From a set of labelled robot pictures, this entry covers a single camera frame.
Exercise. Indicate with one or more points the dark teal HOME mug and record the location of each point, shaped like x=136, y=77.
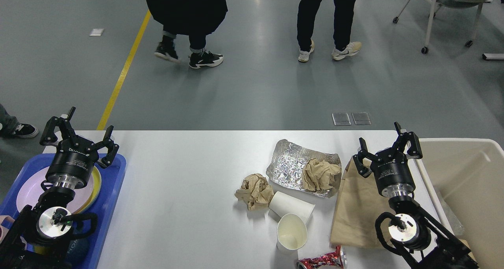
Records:
x=75, y=254

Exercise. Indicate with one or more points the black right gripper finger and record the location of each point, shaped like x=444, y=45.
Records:
x=407, y=145
x=362, y=154

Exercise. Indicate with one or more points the white paper cup lying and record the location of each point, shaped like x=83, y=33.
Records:
x=283, y=204

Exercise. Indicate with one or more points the grey bar on floor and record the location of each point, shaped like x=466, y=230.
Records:
x=493, y=56

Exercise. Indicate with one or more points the metal floor plate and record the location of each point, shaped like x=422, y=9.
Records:
x=341, y=119
x=361, y=118

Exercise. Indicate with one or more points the crumpled brown paper ball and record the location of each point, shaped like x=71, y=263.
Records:
x=255, y=192

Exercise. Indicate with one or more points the beige plastic bin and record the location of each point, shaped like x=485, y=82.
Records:
x=468, y=175

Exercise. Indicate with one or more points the right metal floor plate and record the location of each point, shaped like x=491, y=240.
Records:
x=361, y=118

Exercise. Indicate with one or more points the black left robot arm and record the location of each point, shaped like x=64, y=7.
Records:
x=40, y=236

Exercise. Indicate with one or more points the left metal floor plate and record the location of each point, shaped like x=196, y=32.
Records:
x=341, y=119

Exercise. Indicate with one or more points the brown paper bag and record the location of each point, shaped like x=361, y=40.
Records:
x=357, y=207

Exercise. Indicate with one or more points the yellow-green plate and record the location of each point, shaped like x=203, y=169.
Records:
x=97, y=183

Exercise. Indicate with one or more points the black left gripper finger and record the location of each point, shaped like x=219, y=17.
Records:
x=48, y=137
x=112, y=149

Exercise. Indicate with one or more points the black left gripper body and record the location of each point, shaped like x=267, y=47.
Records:
x=72, y=166

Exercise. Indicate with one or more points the blue plastic tray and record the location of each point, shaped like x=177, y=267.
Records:
x=103, y=206

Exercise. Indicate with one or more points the brown paper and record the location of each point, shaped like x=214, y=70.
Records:
x=320, y=176

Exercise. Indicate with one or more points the crushed red can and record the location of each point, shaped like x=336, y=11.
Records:
x=336, y=258

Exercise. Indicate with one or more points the person in tan sneakers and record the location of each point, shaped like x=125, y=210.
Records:
x=340, y=15

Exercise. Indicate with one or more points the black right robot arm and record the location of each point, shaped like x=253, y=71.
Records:
x=410, y=232

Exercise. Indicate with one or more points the pink plate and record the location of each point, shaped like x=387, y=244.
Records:
x=31, y=190

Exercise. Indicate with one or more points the aluminium foil sheet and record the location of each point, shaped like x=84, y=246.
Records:
x=288, y=162

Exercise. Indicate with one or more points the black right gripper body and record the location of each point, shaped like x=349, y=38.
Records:
x=392, y=174

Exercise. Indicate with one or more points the person in black coat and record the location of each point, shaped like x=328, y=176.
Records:
x=194, y=18

